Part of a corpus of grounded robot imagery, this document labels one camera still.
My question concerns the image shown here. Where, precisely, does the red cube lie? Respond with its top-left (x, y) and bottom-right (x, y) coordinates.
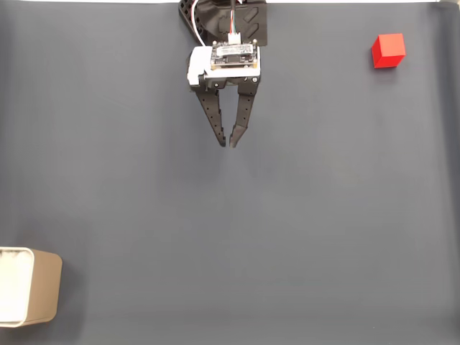
top-left (371, 33), bottom-right (407, 69)

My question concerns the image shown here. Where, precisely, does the beige box white inside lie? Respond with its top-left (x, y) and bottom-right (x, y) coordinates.
top-left (0, 247), bottom-right (63, 328)

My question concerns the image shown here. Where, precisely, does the grey table mat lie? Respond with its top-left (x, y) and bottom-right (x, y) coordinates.
top-left (0, 2), bottom-right (460, 345)

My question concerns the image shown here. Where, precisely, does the white camera board mount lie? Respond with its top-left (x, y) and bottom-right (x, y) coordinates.
top-left (186, 39), bottom-right (262, 86)

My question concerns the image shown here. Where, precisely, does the white red wrist servo cable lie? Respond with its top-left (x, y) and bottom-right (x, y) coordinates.
top-left (190, 0), bottom-right (208, 47)

